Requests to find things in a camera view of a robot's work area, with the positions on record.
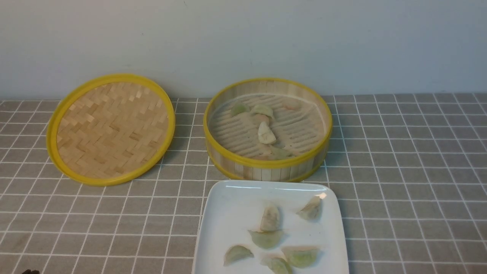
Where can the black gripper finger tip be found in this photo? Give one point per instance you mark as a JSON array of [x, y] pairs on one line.
[[31, 271]]

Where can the white dumpling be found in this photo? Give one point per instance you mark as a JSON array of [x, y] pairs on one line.
[[265, 134]]

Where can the green dumpling plate bottom left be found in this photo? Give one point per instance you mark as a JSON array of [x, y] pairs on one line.
[[236, 253]]

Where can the green dumpling plate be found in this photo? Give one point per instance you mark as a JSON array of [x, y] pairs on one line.
[[301, 257], [277, 265], [236, 253], [266, 240]]

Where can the white square plate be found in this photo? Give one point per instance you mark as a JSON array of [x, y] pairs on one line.
[[235, 206]]

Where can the green dumpling plate middle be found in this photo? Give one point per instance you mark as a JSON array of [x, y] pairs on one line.
[[266, 240]]

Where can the pale dumpling plate centre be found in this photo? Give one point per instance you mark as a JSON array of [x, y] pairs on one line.
[[271, 219]]

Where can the pale dumpling plate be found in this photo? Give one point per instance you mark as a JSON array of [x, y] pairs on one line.
[[271, 219], [312, 210]]

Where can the green dumpling plate bottom centre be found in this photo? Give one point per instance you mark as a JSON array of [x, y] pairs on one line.
[[277, 265]]

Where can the green dumpling plate bottom right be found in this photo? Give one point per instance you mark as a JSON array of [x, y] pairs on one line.
[[301, 257]]

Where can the pale dumpling plate top right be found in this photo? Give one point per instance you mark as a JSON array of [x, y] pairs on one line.
[[312, 210]]

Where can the yellow-rimmed bamboo steamer lid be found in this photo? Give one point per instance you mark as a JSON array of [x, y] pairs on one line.
[[111, 129]]

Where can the green dumpling steamer back left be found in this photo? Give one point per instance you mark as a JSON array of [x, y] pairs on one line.
[[239, 108]]

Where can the green dumpling steamer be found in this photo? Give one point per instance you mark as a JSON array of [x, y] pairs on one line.
[[263, 110], [277, 153], [239, 108]]

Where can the pink dumpling steamer centre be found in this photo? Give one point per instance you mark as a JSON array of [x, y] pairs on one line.
[[261, 118]]

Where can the pink dumpling steamer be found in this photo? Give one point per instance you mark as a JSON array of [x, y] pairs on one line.
[[261, 118], [291, 104]]

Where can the green dumpling steamer front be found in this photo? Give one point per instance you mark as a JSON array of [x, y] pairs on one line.
[[277, 153]]

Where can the green dumpling steamer back middle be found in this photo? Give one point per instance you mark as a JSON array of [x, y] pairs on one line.
[[263, 110]]

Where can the yellow-rimmed bamboo steamer basket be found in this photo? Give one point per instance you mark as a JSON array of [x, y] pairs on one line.
[[232, 142]]

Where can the pink dumpling steamer back right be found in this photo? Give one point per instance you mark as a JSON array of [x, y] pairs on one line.
[[291, 104]]

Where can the grey checked tablecloth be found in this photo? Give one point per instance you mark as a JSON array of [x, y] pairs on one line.
[[409, 173]]

